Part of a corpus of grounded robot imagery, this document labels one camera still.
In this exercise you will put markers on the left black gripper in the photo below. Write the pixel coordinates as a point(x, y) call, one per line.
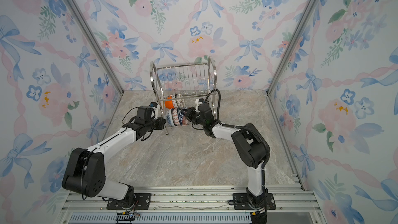
point(160, 120)

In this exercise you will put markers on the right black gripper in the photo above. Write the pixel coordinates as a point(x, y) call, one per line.
point(190, 113)

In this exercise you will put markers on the red patterned ceramic bowl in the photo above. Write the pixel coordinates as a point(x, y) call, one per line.
point(183, 120)

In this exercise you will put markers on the blue triangle patterned bowl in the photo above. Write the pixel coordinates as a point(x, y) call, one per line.
point(175, 117)

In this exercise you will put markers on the blue floral ceramic bowl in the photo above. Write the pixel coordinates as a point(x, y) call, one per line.
point(169, 118)

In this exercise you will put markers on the orange plastic bowl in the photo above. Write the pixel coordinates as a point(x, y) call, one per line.
point(169, 103)

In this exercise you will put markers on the white mesh strainer basket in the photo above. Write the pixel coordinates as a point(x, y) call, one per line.
point(181, 103)

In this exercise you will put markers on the green patterned ceramic bowl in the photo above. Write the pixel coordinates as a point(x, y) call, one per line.
point(174, 102)

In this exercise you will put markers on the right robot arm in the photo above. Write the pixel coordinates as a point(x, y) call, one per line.
point(251, 146)

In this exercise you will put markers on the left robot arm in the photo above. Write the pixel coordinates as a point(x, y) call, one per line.
point(85, 172)

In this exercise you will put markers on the steel two-tier dish rack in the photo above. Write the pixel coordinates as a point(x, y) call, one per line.
point(187, 81)

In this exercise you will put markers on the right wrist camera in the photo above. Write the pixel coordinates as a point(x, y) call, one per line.
point(198, 102)

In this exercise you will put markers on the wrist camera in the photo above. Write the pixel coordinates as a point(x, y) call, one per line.
point(198, 102)
point(147, 113)

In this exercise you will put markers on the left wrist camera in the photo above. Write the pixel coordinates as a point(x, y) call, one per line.
point(147, 113)

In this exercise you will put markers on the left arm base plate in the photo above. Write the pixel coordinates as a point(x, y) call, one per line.
point(137, 201)

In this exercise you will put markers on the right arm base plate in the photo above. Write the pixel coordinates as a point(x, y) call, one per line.
point(255, 203)

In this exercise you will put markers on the aluminium mounting rail frame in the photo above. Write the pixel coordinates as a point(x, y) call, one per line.
point(195, 205)

